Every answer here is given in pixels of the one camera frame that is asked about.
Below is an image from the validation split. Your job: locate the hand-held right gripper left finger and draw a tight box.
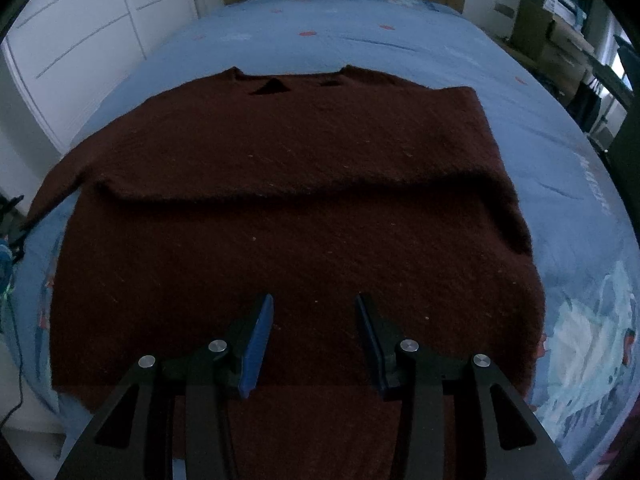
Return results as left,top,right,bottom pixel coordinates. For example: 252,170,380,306
55,292,276,480

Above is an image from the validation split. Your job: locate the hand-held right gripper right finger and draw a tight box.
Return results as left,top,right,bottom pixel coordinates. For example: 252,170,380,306
354,294,576,480

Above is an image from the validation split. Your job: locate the dark red towel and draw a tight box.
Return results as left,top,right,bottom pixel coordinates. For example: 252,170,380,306
22,64,548,480

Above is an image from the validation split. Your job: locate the bed with blue dinosaur sheet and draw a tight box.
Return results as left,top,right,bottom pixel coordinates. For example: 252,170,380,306
2,0,640,480

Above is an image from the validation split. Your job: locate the black bag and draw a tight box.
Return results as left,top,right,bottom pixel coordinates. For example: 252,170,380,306
569,77,609,134

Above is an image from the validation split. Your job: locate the wooden cabinet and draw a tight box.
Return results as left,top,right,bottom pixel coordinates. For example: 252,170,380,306
515,0,596,103

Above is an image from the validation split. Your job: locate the white wardrobe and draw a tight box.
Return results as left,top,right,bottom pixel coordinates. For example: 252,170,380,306
2,0,221,153

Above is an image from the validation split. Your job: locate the black cable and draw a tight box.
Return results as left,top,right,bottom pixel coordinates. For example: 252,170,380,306
0,280,26,428

